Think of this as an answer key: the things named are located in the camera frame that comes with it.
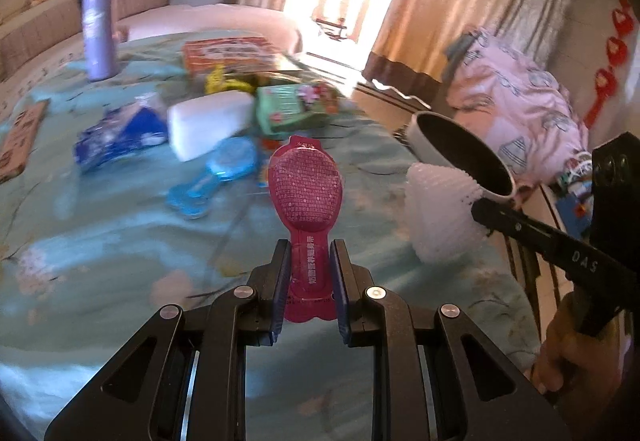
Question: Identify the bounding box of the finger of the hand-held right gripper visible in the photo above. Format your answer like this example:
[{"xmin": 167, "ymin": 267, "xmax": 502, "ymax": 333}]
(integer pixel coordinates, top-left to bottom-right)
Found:
[{"xmin": 471, "ymin": 198, "xmax": 597, "ymax": 278}]

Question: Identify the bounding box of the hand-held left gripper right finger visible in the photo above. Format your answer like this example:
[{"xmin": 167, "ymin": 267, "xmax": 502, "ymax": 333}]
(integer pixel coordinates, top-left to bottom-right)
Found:
[{"xmin": 330, "ymin": 238, "xmax": 576, "ymax": 441}]

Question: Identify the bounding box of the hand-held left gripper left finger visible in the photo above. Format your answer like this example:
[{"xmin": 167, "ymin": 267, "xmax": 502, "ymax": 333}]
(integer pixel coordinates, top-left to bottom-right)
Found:
[{"xmin": 45, "ymin": 238, "xmax": 293, "ymax": 441}]

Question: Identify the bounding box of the white foam fruit net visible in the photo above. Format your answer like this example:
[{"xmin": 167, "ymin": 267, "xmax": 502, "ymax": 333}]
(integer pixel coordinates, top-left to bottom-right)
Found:
[{"xmin": 405, "ymin": 161, "xmax": 490, "ymax": 266}]

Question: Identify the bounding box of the pink plastic pouch packet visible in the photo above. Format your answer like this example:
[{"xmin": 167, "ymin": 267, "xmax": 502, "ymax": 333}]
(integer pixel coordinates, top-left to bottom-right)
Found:
[{"xmin": 268, "ymin": 135, "xmax": 346, "ymax": 323}]

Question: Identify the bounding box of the white bin with black bag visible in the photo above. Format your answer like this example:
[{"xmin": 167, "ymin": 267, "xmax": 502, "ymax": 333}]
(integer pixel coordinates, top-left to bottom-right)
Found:
[{"xmin": 407, "ymin": 111, "xmax": 517, "ymax": 203}]

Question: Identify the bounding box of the person's right hand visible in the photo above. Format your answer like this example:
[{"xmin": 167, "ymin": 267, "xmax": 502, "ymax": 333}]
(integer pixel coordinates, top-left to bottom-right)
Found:
[{"xmin": 531, "ymin": 296, "xmax": 626, "ymax": 403}]

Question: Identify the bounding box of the clear blue blister pack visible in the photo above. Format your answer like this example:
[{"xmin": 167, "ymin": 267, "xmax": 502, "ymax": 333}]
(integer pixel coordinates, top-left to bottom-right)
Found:
[{"xmin": 167, "ymin": 136, "xmax": 259, "ymax": 220}]

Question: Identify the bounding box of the pink printed quilt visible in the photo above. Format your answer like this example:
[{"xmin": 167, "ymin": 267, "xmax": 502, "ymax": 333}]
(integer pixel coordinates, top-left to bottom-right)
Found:
[{"xmin": 444, "ymin": 28, "xmax": 592, "ymax": 184}]

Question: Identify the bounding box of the teal floral tablecloth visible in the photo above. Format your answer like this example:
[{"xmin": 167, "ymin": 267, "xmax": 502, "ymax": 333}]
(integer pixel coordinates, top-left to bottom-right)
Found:
[{"xmin": 0, "ymin": 28, "xmax": 542, "ymax": 441}]

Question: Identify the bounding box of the green printed packet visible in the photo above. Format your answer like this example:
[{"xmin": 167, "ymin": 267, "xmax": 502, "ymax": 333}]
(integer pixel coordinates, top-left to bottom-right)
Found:
[{"xmin": 254, "ymin": 81, "xmax": 347, "ymax": 139}]

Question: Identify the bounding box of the white foam block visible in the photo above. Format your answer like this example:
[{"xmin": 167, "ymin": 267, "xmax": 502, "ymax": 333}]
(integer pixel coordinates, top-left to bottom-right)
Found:
[{"xmin": 167, "ymin": 91, "xmax": 257, "ymax": 163}]

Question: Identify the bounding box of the crumpled green yellow wrapper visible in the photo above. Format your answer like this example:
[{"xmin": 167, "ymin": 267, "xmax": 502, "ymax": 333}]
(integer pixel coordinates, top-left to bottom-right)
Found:
[{"xmin": 204, "ymin": 64, "xmax": 267, "ymax": 95}]

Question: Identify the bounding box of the blue plastic packet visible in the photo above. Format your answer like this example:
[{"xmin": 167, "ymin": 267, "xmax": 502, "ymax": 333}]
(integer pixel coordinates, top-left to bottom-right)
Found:
[{"xmin": 74, "ymin": 94, "xmax": 169, "ymax": 173}]

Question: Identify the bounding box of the orange book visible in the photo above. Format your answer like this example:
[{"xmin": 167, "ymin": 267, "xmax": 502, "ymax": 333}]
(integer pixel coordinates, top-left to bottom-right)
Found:
[{"xmin": 181, "ymin": 36, "xmax": 279, "ymax": 78}]

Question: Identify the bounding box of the balcony chair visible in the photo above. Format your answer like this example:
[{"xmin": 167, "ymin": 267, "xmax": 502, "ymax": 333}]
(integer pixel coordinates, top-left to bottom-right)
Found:
[{"xmin": 314, "ymin": 16, "xmax": 352, "ymax": 43}]

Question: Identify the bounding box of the flat brown box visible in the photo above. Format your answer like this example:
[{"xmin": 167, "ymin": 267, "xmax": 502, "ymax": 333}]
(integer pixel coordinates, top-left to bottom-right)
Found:
[{"xmin": 0, "ymin": 98, "xmax": 51, "ymax": 185}]

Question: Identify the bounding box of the purple thermos bottle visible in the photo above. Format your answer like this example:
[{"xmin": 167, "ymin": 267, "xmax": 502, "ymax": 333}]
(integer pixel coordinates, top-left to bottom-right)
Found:
[{"xmin": 81, "ymin": 0, "xmax": 121, "ymax": 82}]

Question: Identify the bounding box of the red wall decoration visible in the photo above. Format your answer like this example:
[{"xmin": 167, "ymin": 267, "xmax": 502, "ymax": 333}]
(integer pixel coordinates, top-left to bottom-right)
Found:
[{"xmin": 584, "ymin": 0, "xmax": 637, "ymax": 128}]

